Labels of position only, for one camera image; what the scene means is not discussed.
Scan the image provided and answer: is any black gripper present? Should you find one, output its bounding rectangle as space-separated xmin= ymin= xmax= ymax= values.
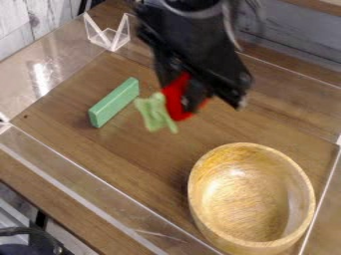
xmin=135 ymin=3 xmax=252 ymax=114

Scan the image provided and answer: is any red plush strawberry toy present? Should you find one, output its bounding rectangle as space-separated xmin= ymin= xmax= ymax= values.
xmin=132 ymin=71 xmax=211 ymax=135

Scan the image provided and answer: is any round wooden bowl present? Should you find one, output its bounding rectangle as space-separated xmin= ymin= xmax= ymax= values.
xmin=187 ymin=142 xmax=315 ymax=255

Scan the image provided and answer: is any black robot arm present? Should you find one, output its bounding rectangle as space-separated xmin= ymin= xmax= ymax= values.
xmin=135 ymin=0 xmax=264 ymax=113

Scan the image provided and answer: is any green rectangular block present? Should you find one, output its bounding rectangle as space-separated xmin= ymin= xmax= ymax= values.
xmin=88 ymin=78 xmax=140 ymax=128

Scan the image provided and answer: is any black metal stand base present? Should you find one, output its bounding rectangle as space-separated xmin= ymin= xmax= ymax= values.
xmin=29 ymin=211 xmax=74 ymax=255

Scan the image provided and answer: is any clear acrylic corner bracket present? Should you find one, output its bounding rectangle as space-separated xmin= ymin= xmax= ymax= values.
xmin=82 ymin=13 xmax=131 ymax=52

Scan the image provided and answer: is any black cable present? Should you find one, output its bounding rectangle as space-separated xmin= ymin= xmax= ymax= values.
xmin=0 ymin=227 xmax=64 ymax=255

